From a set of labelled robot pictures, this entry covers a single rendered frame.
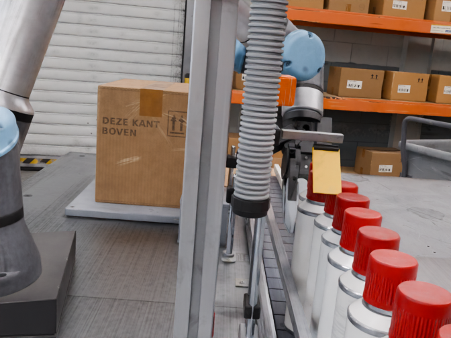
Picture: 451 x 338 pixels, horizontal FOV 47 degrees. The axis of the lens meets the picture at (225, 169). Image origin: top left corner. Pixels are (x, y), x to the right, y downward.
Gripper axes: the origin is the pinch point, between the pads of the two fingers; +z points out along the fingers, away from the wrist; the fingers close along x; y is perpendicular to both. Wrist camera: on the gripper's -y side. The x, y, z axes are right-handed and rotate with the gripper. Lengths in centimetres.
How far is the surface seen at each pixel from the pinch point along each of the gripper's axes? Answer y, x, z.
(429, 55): 197, 377, -265
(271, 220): -3.5, -6.9, 0.8
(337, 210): -0.6, -37.2, 5.8
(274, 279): -2.6, -6.3, 9.9
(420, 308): -1, -56, 16
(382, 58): 148, 377, -257
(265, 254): -3.2, 2.5, 4.9
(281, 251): -3.3, -18.1, 7.3
